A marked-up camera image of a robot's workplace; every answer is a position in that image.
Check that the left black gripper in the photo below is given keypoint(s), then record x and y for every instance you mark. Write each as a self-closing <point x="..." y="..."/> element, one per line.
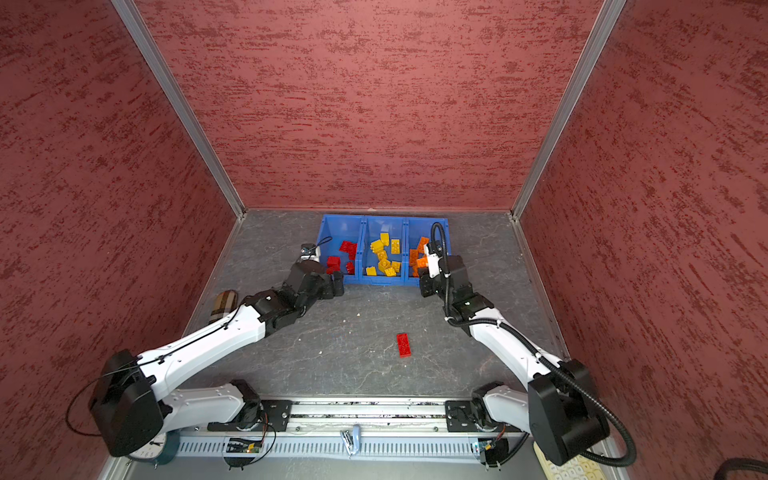
<point x="327" y="282"/>

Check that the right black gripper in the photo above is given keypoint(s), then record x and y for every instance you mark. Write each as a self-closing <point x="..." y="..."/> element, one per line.
<point x="424" y="277"/>

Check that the red lego single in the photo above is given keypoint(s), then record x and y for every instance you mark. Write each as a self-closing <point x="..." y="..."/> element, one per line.
<point x="349" y="248"/>

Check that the blue three-compartment bin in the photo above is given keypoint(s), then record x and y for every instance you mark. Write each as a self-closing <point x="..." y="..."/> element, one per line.
<point x="365" y="229"/>

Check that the yellow long lego bottom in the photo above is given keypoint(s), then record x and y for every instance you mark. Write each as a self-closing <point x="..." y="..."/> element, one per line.
<point x="377" y="246"/>

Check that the red lego bottom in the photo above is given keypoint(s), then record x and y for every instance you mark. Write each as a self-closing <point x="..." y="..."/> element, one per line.
<point x="403" y="344"/>

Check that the red lego cluster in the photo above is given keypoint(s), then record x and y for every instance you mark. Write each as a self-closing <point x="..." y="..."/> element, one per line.
<point x="337" y="264"/>

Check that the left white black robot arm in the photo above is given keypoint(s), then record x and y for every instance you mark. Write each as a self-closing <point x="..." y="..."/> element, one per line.
<point x="137" y="399"/>

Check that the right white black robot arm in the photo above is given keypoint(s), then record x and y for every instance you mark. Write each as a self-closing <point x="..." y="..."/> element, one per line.
<point x="559" y="406"/>

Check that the plaid cloth pouch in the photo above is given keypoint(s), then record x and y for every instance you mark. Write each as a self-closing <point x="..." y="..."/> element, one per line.
<point x="225" y="303"/>

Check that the green alarm clock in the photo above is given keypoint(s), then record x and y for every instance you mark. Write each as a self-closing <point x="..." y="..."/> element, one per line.
<point x="159" y="451"/>

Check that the beige calculator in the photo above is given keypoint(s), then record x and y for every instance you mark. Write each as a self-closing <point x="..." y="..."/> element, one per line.
<point x="578" y="468"/>

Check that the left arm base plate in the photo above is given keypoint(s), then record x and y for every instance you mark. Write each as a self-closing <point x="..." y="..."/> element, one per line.
<point x="257" y="418"/>

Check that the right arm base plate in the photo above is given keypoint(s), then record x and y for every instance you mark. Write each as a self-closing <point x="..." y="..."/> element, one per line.
<point x="468" y="416"/>

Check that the silver clip on rail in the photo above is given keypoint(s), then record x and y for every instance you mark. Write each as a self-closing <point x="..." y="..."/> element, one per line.
<point x="352" y="440"/>

